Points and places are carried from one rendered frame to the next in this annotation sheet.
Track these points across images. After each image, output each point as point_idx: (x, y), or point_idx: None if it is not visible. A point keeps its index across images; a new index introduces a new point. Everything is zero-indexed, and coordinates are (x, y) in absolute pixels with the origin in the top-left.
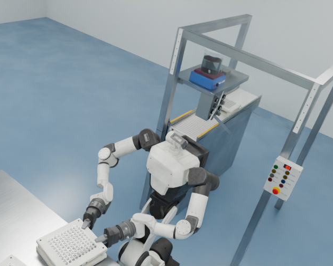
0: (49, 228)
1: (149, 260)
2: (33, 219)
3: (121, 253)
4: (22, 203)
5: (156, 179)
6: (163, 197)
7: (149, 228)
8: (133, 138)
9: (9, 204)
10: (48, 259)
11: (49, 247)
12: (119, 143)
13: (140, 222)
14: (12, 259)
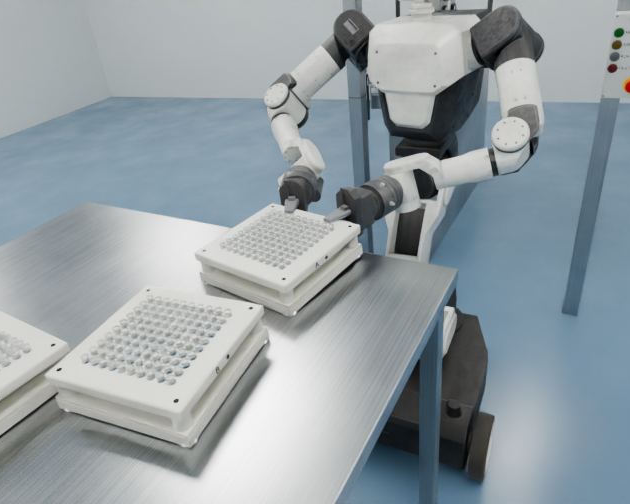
0: None
1: None
2: (175, 244)
3: None
4: (145, 230)
5: (402, 96)
6: (427, 132)
7: (430, 173)
8: (324, 44)
9: (118, 237)
10: (236, 282)
11: (229, 255)
12: (299, 66)
13: (406, 170)
14: (153, 291)
